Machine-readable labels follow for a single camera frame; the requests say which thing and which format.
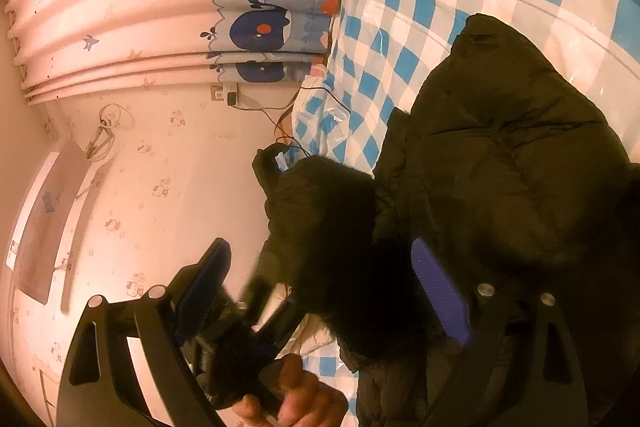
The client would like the black puffer jacket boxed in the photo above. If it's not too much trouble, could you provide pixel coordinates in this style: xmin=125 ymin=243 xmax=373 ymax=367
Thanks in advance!
xmin=253 ymin=14 xmax=639 ymax=426

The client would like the person's left hand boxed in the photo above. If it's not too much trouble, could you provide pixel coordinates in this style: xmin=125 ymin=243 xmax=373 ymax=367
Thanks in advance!
xmin=232 ymin=353 xmax=350 ymax=427

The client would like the blue white checkered bedsheet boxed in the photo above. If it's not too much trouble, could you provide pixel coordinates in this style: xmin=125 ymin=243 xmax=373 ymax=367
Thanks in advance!
xmin=278 ymin=0 xmax=640 ymax=417

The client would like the white window frame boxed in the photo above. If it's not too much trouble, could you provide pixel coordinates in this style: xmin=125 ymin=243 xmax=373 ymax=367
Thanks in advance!
xmin=1 ymin=140 xmax=113 ymax=314

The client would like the black charger cable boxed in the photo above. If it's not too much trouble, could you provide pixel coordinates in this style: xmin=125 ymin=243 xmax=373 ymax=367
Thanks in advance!
xmin=226 ymin=83 xmax=354 ymax=158

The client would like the wall power socket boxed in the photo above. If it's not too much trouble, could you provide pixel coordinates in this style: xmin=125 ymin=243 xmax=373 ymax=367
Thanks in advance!
xmin=209 ymin=82 xmax=239 ymax=106

